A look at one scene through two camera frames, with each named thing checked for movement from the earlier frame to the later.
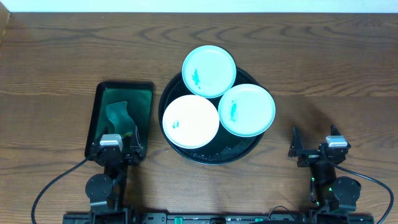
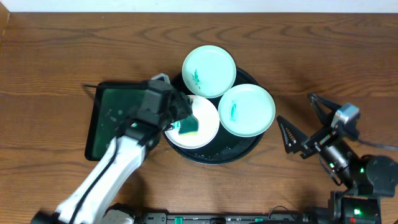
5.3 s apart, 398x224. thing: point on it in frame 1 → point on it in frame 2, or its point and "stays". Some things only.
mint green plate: x=209 y=71 stays
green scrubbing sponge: x=117 y=114 → x=189 y=126
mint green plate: x=247 y=110 stays
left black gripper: x=116 y=154 → x=181 y=107
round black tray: x=226 y=147 stays
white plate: x=190 y=122 stays
